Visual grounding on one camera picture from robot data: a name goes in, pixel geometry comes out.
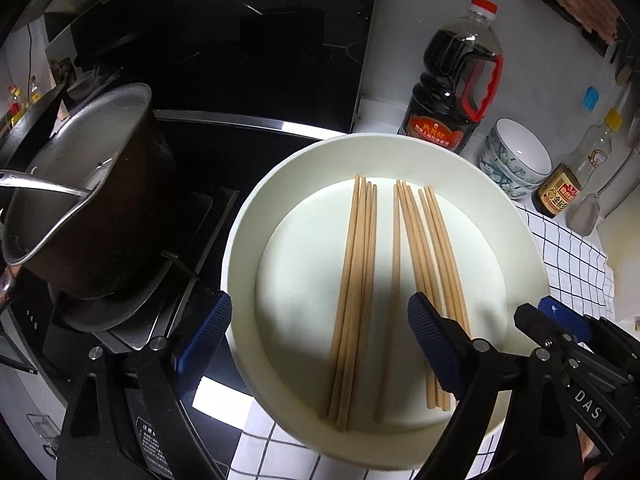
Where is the dark soy sauce jug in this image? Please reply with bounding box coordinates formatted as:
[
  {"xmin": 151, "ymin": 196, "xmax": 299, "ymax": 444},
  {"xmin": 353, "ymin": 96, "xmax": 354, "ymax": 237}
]
[{"xmin": 400, "ymin": 0, "xmax": 505, "ymax": 156}]

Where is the set of wooden chopsticks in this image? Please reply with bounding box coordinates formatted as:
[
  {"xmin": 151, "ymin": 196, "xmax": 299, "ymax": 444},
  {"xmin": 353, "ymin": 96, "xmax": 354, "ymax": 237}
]
[{"xmin": 317, "ymin": 175, "xmax": 472, "ymax": 432}]

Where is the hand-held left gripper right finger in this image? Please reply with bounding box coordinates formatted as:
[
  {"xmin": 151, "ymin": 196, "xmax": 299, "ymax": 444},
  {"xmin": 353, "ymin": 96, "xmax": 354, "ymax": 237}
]
[{"xmin": 406, "ymin": 291, "xmax": 584, "ymax": 480}]

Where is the large white bowl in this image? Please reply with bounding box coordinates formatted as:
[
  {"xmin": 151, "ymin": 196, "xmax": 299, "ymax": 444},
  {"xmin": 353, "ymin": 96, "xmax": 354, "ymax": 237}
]
[{"xmin": 220, "ymin": 132, "xmax": 551, "ymax": 461}]

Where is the metal ladle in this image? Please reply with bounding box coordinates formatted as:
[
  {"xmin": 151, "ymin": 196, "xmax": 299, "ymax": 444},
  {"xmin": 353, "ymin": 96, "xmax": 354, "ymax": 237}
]
[{"xmin": 0, "ymin": 171, "xmax": 94, "ymax": 199}]

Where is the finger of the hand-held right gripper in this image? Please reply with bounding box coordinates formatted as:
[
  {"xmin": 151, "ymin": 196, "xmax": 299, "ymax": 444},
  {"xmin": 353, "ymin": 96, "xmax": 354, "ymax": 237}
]
[
  {"xmin": 538, "ymin": 296, "xmax": 640, "ymax": 367},
  {"xmin": 514, "ymin": 302, "xmax": 627, "ymax": 397}
]

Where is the yellow-capped soy sauce bottle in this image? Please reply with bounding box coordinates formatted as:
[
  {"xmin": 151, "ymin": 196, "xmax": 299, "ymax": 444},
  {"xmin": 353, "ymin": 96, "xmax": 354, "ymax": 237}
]
[{"xmin": 532, "ymin": 108, "xmax": 624, "ymax": 219}]

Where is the floral porcelain bowl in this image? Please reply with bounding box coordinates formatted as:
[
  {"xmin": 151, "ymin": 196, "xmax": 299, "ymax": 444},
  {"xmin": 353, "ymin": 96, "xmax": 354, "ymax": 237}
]
[
  {"xmin": 482, "ymin": 117, "xmax": 553, "ymax": 186},
  {"xmin": 479, "ymin": 165, "xmax": 544, "ymax": 202},
  {"xmin": 480, "ymin": 155, "xmax": 549, "ymax": 194}
]

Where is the metal spatula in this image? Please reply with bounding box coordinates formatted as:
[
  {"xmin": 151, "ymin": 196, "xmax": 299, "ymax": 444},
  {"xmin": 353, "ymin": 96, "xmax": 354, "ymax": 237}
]
[{"xmin": 567, "ymin": 145, "xmax": 640, "ymax": 236}]

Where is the white checked cloth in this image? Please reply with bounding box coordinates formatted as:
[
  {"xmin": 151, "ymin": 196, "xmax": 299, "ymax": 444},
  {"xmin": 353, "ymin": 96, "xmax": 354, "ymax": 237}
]
[{"xmin": 239, "ymin": 200, "xmax": 640, "ymax": 480}]

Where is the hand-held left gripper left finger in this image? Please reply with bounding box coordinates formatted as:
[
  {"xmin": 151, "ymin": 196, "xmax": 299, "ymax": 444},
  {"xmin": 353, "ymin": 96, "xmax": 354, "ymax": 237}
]
[{"xmin": 57, "ymin": 290, "xmax": 234, "ymax": 480}]

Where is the black gas stove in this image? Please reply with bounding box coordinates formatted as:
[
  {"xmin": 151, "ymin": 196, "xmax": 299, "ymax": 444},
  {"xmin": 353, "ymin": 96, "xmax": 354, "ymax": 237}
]
[{"xmin": 0, "ymin": 110, "xmax": 352, "ymax": 480}]

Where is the small oil bottle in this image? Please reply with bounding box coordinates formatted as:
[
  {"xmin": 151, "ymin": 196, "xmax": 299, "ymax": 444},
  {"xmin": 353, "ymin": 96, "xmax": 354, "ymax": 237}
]
[{"xmin": 6, "ymin": 85, "xmax": 25, "ymax": 127}]

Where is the dark metal cooking pot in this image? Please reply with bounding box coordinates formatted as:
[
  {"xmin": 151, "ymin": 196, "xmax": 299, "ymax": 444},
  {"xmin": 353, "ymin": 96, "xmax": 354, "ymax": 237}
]
[{"xmin": 0, "ymin": 83, "xmax": 179, "ymax": 302}]

